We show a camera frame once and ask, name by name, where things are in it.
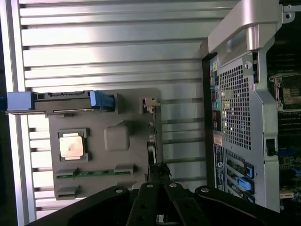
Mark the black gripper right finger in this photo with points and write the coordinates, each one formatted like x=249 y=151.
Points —
x=178 y=200

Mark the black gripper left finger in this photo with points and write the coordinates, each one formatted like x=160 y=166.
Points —
x=143 y=202

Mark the green RAM stick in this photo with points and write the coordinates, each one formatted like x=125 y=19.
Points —
x=98 y=173

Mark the grey plastic parts rack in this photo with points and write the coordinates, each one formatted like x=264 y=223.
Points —
x=101 y=160

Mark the silver CPU chip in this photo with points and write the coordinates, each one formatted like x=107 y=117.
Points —
x=70 y=147

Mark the grey open PC case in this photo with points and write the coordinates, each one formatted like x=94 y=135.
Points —
x=235 y=94

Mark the green motherboard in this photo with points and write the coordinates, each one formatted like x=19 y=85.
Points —
x=288 y=141

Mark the hard disk with blue carrier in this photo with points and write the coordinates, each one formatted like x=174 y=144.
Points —
x=47 y=101

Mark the CPU socket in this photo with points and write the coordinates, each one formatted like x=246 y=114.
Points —
x=287 y=94

